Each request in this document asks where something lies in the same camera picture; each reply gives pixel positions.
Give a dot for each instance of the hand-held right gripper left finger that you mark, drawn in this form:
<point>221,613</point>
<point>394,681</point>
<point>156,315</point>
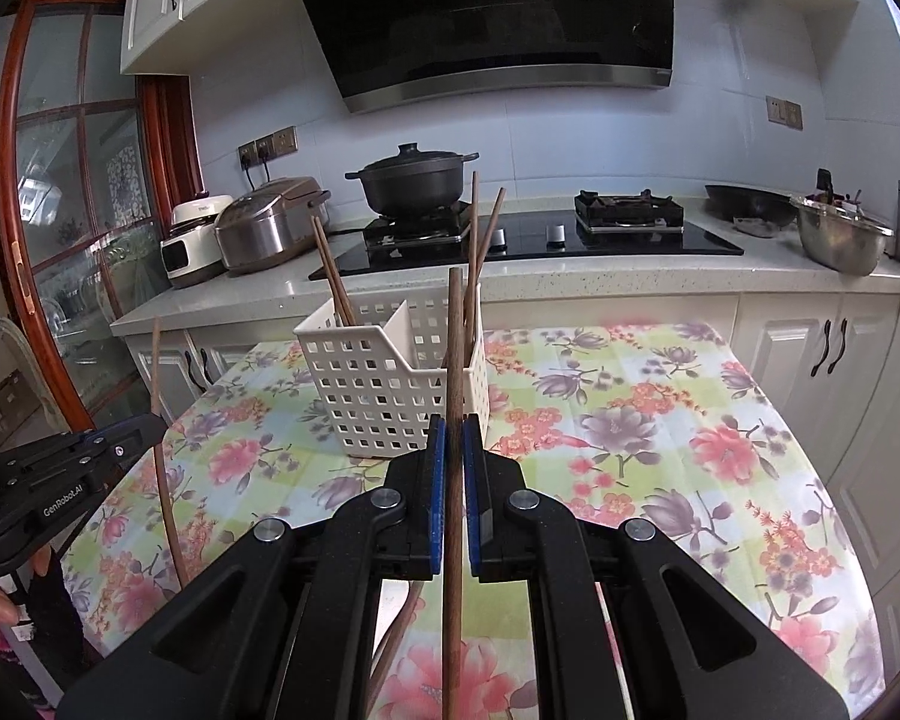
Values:
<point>436,495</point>

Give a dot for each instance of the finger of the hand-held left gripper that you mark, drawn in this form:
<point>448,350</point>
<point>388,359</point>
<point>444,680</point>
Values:
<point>131,427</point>
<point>101,461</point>

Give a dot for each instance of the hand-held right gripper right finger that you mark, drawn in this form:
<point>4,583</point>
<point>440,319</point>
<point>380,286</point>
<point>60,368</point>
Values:
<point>472,495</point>

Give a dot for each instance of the white perforated utensil basket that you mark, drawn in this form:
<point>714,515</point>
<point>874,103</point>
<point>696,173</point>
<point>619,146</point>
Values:
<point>360,390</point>

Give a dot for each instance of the floral tablecloth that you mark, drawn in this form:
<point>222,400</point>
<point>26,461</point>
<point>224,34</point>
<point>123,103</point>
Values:
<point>645,427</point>

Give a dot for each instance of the white small cooker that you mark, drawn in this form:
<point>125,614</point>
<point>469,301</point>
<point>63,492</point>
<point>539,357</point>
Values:
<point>187,247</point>

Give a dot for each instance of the red wooden glass door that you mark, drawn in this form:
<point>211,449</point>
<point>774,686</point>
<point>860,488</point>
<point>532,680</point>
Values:
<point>67,240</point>

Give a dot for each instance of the silver rice cooker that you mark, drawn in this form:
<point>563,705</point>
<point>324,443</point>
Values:
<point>262,229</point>

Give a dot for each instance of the speckled kitchen countertop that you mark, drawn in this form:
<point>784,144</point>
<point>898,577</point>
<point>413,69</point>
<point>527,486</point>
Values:
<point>645,274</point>

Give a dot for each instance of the black glass gas cooktop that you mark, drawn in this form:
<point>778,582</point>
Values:
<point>630,240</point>

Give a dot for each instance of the black lidded cooking pot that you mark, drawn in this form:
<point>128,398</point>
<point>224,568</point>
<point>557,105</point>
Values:
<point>412,184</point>

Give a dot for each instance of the black wok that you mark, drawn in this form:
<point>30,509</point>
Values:
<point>750,202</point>

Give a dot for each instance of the large steel bowl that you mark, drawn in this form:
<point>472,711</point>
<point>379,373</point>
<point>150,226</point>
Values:
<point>840,244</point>

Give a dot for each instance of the black kitchen tool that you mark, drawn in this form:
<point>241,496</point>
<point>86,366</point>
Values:
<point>825,181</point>

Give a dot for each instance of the black range hood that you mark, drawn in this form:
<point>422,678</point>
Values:
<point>495,15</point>

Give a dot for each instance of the wall socket strip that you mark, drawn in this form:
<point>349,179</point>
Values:
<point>277,141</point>

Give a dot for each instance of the wall socket panel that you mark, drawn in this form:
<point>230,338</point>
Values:
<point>784,112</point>

